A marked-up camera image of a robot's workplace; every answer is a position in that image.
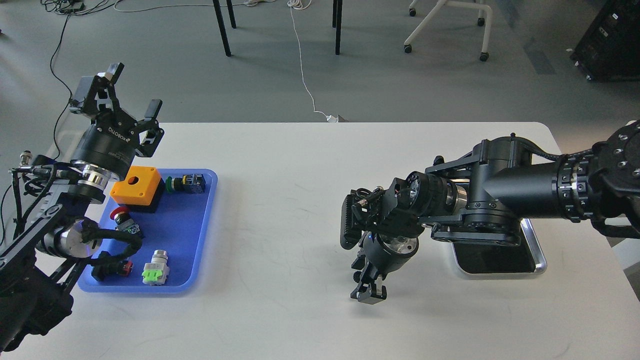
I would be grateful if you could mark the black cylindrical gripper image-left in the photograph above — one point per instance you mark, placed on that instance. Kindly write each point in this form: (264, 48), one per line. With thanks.
(114, 138)

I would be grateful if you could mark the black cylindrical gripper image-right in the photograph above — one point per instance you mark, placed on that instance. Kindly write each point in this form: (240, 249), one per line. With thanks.
(379, 254)

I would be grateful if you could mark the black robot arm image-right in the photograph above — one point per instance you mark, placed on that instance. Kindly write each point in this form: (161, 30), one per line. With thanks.
(479, 203)

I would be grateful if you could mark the blue plastic tray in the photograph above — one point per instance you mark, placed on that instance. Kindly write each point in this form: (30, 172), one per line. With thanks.
(179, 226)

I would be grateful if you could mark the silver metal tray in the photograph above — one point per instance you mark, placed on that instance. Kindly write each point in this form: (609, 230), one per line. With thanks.
(526, 260)

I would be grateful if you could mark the orange push button box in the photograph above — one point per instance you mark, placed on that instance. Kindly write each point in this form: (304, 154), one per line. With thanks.
(140, 191)

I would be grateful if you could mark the black equipment case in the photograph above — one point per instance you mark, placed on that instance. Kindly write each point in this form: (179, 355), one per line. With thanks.
(609, 49)

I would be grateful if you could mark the green yellow push button switch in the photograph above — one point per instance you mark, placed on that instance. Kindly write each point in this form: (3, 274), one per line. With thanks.
(193, 183)

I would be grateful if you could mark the red mushroom button switch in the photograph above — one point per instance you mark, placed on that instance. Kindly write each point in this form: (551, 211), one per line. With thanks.
(125, 222)

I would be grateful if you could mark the black red connector switch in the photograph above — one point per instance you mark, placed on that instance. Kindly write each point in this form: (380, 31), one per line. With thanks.
(122, 269)

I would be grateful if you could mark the green white selector switch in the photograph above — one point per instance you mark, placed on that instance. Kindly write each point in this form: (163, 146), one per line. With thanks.
(156, 272)

